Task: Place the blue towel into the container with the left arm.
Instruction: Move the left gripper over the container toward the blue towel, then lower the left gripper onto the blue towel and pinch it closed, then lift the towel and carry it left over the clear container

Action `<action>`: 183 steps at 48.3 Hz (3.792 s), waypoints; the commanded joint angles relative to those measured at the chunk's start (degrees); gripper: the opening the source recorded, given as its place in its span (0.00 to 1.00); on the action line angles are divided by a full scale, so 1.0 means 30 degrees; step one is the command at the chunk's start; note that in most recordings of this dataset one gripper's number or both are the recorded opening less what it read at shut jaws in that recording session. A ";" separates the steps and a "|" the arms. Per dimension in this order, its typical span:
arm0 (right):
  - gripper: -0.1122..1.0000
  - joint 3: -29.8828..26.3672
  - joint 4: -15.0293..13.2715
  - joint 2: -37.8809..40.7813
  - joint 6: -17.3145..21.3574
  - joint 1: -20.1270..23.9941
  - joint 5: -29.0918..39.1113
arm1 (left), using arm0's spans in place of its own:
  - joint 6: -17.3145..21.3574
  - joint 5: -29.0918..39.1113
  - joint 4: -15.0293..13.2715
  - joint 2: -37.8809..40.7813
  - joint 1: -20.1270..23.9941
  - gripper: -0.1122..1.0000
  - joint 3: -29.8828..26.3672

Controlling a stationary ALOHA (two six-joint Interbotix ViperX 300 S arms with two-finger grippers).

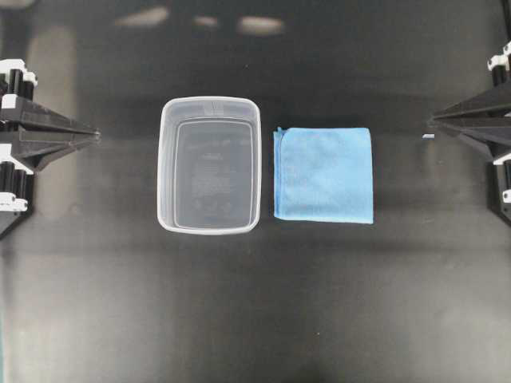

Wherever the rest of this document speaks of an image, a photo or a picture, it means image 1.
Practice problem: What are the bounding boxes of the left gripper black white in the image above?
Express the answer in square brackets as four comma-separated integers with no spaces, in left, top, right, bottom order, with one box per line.
[1,59,100,238]

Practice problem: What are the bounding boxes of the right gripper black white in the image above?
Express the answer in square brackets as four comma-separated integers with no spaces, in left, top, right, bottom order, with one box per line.
[428,41,510,223]

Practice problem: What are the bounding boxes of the clear plastic container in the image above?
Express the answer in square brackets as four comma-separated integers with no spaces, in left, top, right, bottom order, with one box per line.
[156,96,262,235]

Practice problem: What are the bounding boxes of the blue folded towel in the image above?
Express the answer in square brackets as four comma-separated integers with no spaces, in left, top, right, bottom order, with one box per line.
[273,128,374,224]

